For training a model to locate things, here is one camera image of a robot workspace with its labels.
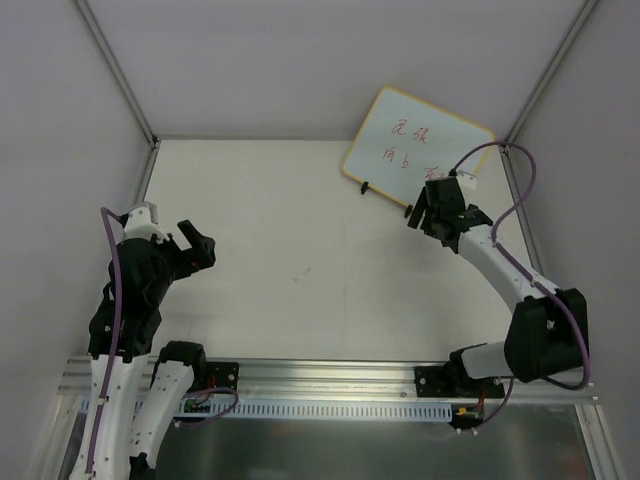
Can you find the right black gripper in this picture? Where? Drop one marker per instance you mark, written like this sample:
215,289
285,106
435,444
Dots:
435,215

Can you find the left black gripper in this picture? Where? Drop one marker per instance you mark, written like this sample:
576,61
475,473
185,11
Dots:
185,258

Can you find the yellow framed whiteboard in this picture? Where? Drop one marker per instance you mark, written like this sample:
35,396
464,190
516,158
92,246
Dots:
405,141

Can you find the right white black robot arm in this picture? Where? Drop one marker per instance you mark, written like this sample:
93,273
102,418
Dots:
547,338

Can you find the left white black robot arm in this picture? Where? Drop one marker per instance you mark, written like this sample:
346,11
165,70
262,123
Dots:
120,441

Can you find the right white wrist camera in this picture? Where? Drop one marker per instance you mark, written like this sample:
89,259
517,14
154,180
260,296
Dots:
466,180

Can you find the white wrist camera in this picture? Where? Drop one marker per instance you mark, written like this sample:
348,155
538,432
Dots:
142,223
466,180

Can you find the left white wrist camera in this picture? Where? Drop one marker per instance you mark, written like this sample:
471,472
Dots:
142,223

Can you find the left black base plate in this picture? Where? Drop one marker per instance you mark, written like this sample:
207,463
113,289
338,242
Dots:
216,374

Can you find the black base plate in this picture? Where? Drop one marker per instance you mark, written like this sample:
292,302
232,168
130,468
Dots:
216,374
435,382

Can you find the aluminium mounting rail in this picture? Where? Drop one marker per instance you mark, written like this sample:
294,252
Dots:
337,380

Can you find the white slotted cable duct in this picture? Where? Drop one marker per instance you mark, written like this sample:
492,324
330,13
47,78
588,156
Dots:
437,412

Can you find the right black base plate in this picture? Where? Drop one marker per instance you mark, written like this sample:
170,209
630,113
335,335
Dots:
435,382

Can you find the right aluminium frame post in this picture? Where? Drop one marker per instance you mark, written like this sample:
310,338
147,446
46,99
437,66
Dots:
575,28

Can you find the aluminium frame post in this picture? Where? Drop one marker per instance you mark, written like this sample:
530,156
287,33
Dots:
575,28
106,52

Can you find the left aluminium frame post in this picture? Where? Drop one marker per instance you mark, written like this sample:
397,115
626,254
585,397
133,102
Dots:
106,52

